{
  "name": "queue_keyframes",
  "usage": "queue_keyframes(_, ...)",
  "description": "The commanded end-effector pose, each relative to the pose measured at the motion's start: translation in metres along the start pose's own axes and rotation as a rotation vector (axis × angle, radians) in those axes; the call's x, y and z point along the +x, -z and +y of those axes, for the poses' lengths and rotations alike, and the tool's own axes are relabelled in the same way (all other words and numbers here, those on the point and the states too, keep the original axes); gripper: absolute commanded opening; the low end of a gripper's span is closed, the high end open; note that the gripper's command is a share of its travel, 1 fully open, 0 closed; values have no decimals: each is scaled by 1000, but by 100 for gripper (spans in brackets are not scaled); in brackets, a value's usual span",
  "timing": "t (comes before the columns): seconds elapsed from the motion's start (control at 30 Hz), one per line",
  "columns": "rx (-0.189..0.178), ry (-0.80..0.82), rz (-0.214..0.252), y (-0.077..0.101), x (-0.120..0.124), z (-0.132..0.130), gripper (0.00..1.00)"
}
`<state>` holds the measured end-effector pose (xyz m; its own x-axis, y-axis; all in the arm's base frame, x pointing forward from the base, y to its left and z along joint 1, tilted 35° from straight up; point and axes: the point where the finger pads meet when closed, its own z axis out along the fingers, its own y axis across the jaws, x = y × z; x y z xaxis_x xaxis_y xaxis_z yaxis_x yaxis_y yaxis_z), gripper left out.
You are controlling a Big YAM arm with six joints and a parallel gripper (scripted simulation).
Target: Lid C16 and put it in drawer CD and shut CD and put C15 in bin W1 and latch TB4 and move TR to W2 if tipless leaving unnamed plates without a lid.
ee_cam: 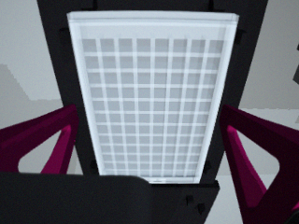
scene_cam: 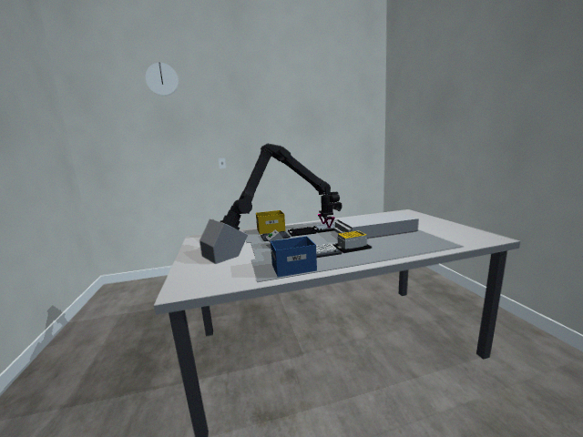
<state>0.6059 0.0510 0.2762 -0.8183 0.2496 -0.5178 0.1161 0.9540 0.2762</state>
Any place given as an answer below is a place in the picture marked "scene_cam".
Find grey bench mat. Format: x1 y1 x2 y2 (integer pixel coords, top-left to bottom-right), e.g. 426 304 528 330
243 221 463 282

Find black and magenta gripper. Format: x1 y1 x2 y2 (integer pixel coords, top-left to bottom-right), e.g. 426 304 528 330
318 204 335 229

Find dark blue open-top bin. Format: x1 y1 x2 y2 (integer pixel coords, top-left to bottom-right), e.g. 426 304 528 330
271 237 317 277

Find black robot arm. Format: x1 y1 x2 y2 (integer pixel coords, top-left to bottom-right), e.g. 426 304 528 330
220 144 342 229

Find yellow open-top bin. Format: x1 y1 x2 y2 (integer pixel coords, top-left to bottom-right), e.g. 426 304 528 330
256 210 285 234

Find white multiwell plate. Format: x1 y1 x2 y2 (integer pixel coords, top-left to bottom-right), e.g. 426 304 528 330
316 244 337 254

